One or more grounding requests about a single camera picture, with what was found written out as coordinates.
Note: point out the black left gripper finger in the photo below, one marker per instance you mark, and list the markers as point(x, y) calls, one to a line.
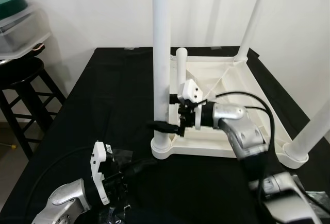
point(139, 167)

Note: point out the white plastic children table top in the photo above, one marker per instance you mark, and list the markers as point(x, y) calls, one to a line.
point(227, 74)

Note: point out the black tablecloth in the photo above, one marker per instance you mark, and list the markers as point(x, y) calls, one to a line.
point(103, 105)

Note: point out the small grey tape piece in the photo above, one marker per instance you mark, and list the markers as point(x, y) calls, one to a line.
point(130, 48)

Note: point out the black round stool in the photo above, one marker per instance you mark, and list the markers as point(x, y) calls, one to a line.
point(23, 80)

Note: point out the clear plastic storage container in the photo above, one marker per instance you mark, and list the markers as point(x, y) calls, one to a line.
point(20, 33)

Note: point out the green round lid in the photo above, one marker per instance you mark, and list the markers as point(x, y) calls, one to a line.
point(10, 2)

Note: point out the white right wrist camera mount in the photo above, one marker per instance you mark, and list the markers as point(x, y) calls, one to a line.
point(191, 89)

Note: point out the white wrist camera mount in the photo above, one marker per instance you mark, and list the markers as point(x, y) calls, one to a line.
point(191, 89)
point(99, 167)

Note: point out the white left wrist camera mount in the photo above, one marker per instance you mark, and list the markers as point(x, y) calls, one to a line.
point(99, 167)

